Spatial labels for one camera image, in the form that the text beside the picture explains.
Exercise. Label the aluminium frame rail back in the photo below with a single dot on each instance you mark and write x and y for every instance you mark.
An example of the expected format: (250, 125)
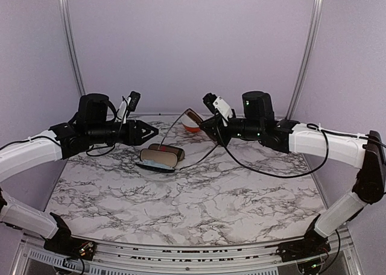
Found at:
(176, 114)

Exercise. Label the brown translucent sunglasses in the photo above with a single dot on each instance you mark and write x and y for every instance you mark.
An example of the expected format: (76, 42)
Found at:
(194, 116)

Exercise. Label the light blue cleaning cloth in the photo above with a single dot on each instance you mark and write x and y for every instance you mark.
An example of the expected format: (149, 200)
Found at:
(156, 165)

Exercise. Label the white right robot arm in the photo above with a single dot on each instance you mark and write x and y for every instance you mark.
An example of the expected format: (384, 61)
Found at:
(365, 152)

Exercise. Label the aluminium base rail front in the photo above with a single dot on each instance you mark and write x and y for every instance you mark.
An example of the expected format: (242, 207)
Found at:
(271, 257)

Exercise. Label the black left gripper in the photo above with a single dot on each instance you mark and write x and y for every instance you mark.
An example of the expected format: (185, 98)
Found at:
(137, 139)

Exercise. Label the black woven glasses case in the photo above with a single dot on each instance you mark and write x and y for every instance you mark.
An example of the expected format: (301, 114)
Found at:
(164, 157)

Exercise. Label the aluminium frame post left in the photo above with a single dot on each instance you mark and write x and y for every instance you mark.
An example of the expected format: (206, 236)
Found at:
(70, 42)

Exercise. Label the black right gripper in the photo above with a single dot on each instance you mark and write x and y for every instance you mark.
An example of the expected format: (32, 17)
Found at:
(216, 123)

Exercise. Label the white bowl orange outside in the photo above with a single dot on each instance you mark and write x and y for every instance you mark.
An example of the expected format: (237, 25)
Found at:
(189, 124)

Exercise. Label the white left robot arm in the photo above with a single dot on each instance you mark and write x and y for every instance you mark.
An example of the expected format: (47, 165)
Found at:
(96, 122)

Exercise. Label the aluminium frame post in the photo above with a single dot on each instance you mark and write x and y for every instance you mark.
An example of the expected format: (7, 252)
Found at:
(307, 53)
(70, 42)

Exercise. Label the aluminium frame post right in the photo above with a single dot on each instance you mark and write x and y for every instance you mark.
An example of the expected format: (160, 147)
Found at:
(307, 53)

